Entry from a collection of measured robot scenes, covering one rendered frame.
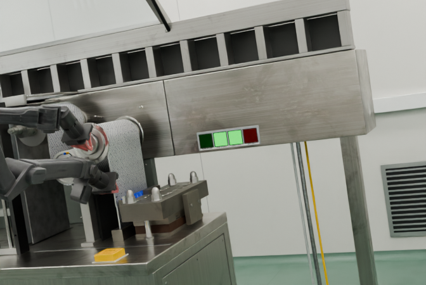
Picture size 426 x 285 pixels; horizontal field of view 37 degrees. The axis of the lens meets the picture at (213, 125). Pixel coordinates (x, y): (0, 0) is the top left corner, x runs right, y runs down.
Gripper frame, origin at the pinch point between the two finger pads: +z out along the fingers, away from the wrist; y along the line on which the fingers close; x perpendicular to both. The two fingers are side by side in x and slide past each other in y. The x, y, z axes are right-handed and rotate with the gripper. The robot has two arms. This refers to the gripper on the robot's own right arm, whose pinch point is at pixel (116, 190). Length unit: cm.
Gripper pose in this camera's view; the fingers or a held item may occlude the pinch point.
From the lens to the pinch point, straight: 226.9
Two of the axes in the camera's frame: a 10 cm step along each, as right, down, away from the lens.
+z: 4.0, 4.0, 8.2
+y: 9.2, -1.1, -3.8
